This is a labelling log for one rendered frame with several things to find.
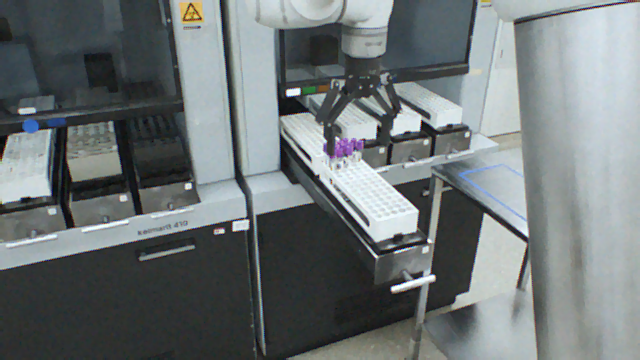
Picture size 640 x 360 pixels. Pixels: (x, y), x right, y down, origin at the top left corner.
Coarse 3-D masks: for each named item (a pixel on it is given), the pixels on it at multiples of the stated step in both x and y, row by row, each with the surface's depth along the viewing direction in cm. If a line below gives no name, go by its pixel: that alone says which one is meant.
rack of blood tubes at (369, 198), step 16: (320, 160) 121; (320, 176) 122; (336, 176) 115; (352, 176) 114; (368, 176) 114; (336, 192) 115; (352, 192) 109; (368, 192) 108; (384, 192) 108; (352, 208) 113; (368, 208) 104; (384, 208) 102; (400, 208) 103; (416, 208) 102; (368, 224) 107; (384, 224) 99; (400, 224) 101; (416, 224) 103
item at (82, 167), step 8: (96, 152) 120; (104, 152) 120; (112, 152) 121; (72, 160) 117; (80, 160) 118; (88, 160) 119; (96, 160) 119; (104, 160) 120; (112, 160) 121; (72, 168) 118; (80, 168) 119; (88, 168) 119; (96, 168) 120; (104, 168) 121; (112, 168) 122; (120, 168) 123; (72, 176) 119; (80, 176) 120; (88, 176) 120; (96, 176) 121; (104, 176) 122
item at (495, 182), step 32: (480, 160) 133; (512, 160) 133; (480, 192) 118; (512, 192) 118; (512, 224) 106; (416, 320) 154; (448, 320) 155; (480, 320) 155; (512, 320) 156; (416, 352) 161; (448, 352) 144; (480, 352) 144; (512, 352) 144
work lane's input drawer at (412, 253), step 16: (288, 144) 141; (288, 160) 139; (304, 176) 129; (320, 192) 120; (320, 208) 122; (336, 208) 113; (336, 224) 114; (352, 224) 108; (352, 240) 107; (368, 240) 102; (384, 240) 101; (400, 240) 101; (416, 240) 101; (368, 256) 101; (384, 256) 98; (400, 256) 100; (416, 256) 102; (384, 272) 100; (400, 272) 102; (400, 288) 98
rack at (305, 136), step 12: (288, 120) 145; (300, 120) 145; (312, 120) 145; (288, 132) 146; (300, 132) 137; (312, 132) 137; (300, 144) 142; (312, 144) 130; (300, 156) 135; (312, 156) 125; (312, 168) 127
